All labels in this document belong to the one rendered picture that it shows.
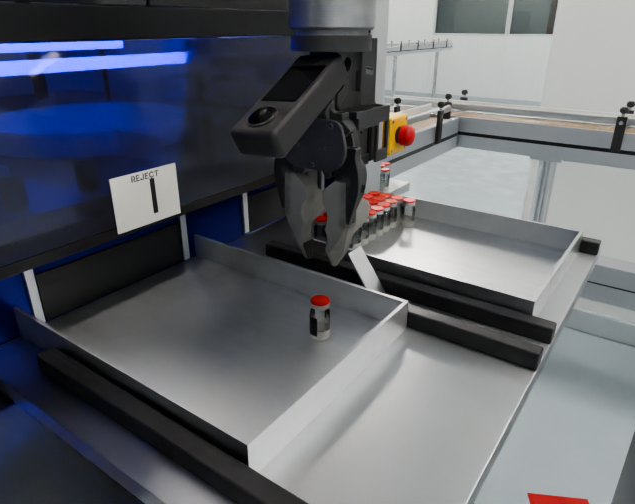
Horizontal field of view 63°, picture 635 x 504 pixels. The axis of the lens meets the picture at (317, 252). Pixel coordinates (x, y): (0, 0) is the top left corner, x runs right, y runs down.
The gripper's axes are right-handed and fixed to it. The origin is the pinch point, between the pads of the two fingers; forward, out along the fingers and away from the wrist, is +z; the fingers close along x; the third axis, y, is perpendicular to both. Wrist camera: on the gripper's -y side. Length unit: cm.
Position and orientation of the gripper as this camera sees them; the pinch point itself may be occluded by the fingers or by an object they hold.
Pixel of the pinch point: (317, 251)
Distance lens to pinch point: 51.4
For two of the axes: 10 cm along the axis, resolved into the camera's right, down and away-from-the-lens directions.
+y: 5.8, -3.3, 7.5
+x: -8.1, -2.3, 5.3
